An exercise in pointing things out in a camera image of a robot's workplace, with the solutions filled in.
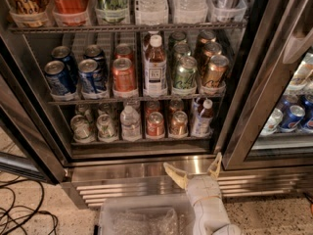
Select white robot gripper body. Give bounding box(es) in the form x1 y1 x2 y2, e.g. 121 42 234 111
185 175 222 207

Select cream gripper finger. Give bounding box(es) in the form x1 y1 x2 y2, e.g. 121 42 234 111
207 153 222 180
163 163 190 189

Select blue label tea bottle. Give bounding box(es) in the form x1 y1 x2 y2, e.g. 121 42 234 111
193 97 203 113
192 99 213 137

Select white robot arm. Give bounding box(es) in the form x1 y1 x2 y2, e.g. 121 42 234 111
163 153 244 235

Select right glass fridge door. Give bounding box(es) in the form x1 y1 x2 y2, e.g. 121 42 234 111
223 0 313 169

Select small clear water bottle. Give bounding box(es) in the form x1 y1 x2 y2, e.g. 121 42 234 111
120 106 142 141

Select white label tea bottle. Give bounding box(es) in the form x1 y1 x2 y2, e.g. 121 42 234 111
144 34 167 97

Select stainless steel fridge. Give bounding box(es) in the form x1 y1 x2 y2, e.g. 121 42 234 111
0 0 313 210

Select open left fridge door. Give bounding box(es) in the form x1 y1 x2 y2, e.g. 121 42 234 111
0 34 70 184

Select top clear water bottle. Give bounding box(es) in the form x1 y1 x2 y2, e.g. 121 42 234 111
135 0 168 25

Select bottom copper can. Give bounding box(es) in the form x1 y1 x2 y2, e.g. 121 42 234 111
169 111 188 137

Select bottom orange can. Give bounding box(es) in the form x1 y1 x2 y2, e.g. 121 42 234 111
147 112 165 139

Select clear plastic storage bin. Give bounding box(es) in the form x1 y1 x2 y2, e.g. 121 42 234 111
98 194 195 235

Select white can right compartment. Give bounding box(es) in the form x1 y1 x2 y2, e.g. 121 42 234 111
260 108 283 136

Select silver can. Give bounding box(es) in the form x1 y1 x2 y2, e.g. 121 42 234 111
70 115 95 143
96 115 117 142
209 0 246 23

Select front gold lacroix can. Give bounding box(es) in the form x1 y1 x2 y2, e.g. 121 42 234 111
201 54 229 93

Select gold lacroix can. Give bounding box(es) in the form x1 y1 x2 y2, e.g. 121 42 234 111
195 29 216 54
200 41 222 74
201 54 229 93

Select front green lacroix can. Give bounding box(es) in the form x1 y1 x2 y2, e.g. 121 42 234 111
172 56 197 95

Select green lacroix can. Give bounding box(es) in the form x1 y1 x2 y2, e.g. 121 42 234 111
172 56 197 95
173 43 192 64
98 0 128 24

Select blue pepsi can right compartment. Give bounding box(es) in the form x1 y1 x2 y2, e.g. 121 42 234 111
280 105 305 132

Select bottom left silver can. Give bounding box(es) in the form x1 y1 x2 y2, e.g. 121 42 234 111
70 115 95 143

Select front orange soda can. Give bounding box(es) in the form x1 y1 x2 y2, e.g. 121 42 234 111
112 58 138 98

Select orange soda can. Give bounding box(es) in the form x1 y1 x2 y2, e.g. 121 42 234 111
112 58 138 98
114 43 134 61

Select middle gold lacroix can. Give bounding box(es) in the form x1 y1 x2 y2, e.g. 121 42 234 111
200 41 222 74

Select middle green lacroix can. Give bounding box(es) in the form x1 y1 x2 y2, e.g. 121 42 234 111
173 43 192 64

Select front blue pepsi can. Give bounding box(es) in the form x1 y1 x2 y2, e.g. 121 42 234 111
78 59 107 99

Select blue pepsi can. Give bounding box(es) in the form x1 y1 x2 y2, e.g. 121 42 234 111
83 44 109 78
78 59 107 99

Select rear gold lacroix can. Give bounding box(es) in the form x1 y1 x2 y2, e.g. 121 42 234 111
195 29 216 54

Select rear orange soda can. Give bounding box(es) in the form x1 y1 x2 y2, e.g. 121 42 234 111
114 43 134 61

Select rear blue pepsi can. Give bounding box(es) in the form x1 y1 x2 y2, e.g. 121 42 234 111
83 44 109 78

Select front blue soda can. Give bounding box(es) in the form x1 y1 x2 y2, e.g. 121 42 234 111
44 61 77 101

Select blue soda can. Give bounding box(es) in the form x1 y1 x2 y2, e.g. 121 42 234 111
51 46 78 84
44 61 77 101

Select top silver can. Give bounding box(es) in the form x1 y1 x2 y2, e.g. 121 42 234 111
209 0 246 23

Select rear blue soda can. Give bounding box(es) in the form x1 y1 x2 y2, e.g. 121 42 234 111
51 46 78 84

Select top green lacroix can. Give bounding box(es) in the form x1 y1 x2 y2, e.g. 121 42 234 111
98 0 128 24

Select top red cola can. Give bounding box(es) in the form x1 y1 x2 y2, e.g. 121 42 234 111
54 0 88 26

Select top yellow lacroix can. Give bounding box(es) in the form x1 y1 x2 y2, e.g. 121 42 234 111
8 0 53 27

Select black floor cables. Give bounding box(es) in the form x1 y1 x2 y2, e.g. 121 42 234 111
0 169 60 235

